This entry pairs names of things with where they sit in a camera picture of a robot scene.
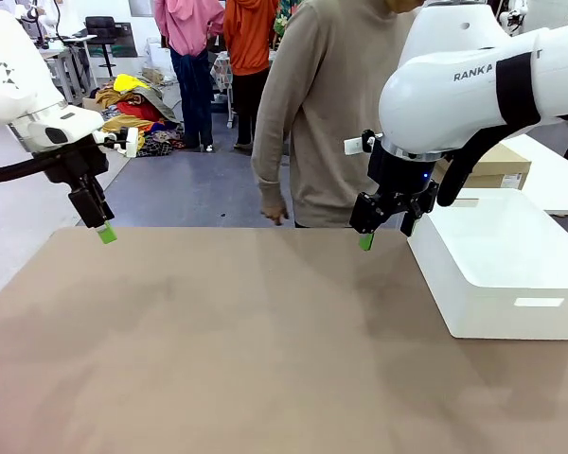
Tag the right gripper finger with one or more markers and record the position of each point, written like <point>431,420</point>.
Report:
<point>419,208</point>
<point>369,213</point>

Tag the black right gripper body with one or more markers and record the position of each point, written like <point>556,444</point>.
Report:
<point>402,172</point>

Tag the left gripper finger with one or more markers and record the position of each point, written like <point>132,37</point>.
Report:
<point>103,198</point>
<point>87,208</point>

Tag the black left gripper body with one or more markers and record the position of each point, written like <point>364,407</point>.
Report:
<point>76,163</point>

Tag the tan cardboard shoe box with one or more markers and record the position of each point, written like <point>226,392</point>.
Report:
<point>502,163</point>

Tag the person's right forearm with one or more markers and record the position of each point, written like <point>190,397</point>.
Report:
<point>269,165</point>

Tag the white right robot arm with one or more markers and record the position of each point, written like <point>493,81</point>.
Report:
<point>454,80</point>

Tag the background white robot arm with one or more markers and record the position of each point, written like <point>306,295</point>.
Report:
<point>512,16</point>

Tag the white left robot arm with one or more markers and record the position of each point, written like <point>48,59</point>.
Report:
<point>14,71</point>

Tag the person's right hand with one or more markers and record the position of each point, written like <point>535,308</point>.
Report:
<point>275,213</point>

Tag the colourful clothes pile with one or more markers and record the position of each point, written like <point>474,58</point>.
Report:
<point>132,109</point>

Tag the person in beige sweater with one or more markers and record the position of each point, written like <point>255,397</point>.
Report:
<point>331,94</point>

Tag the grey background desk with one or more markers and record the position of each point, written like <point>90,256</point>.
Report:
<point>71,52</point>

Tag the white plastic bin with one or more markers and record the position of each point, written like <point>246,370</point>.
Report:
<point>492,312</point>

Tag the black office chair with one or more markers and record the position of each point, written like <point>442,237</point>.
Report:
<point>101,33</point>

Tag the person in pink hoodie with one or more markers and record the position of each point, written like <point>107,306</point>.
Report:
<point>189,38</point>

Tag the patterned cloth table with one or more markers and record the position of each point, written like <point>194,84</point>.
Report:
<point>221,71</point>

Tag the person in orange hoodie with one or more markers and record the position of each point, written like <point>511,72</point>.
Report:
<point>251,42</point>

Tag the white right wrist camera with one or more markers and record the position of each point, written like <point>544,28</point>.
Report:
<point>352,145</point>

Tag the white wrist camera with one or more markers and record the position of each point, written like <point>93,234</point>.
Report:
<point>130,141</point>
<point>352,145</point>

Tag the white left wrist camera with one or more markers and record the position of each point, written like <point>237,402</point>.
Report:
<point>130,141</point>

